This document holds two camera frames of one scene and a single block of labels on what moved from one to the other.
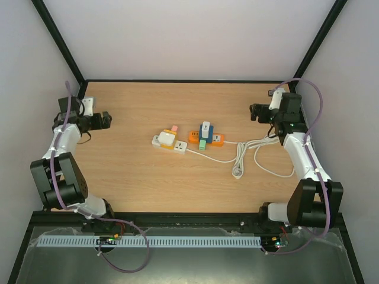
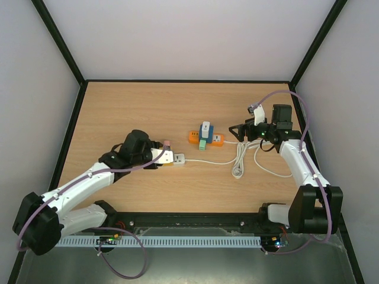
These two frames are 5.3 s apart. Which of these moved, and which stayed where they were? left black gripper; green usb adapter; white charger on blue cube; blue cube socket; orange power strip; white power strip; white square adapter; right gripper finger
Moved: white power strip; white square adapter; right gripper finger; left black gripper
Stayed: white charger on blue cube; orange power strip; blue cube socket; green usb adapter
